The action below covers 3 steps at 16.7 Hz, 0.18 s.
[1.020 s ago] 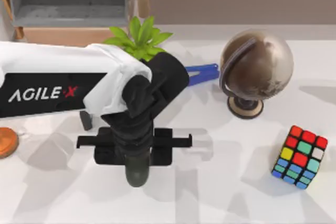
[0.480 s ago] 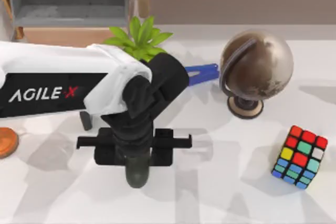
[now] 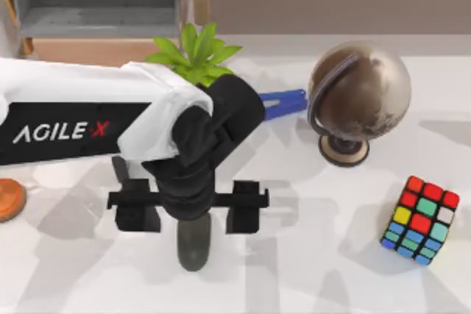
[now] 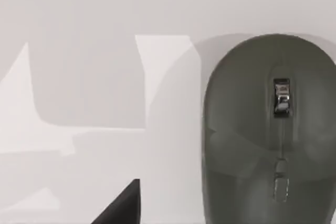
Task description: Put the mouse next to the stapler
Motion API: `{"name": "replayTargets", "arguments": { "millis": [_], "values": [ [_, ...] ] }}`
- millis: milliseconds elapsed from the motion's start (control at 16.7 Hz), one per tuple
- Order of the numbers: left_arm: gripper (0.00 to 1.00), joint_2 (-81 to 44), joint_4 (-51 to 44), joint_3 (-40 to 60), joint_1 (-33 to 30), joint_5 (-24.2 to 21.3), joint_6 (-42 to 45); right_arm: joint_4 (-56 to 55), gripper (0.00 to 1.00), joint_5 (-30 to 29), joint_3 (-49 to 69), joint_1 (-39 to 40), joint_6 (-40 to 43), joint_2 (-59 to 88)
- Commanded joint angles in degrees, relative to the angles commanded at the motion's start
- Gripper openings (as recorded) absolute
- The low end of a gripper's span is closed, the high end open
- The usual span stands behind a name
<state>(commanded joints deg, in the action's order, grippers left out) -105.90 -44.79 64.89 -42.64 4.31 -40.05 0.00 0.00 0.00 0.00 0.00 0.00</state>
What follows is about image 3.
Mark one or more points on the orange round coaster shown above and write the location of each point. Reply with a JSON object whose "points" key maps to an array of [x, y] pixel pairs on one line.
{"points": [[9, 200]]}

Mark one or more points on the brown globe on stand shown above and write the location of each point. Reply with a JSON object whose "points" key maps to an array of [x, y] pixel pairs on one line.
{"points": [[360, 89]]}

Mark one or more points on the colourful puzzle cube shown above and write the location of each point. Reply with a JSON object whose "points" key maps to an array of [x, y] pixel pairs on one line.
{"points": [[419, 218]]}

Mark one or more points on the pale wooden drawer front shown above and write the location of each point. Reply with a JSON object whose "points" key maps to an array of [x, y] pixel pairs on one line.
{"points": [[95, 51]]}

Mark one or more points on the green potted plant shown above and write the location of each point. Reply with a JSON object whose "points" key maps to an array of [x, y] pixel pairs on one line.
{"points": [[195, 53]]}

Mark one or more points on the grey rounded box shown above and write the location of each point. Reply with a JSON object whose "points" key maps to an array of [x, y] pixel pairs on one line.
{"points": [[193, 244]]}

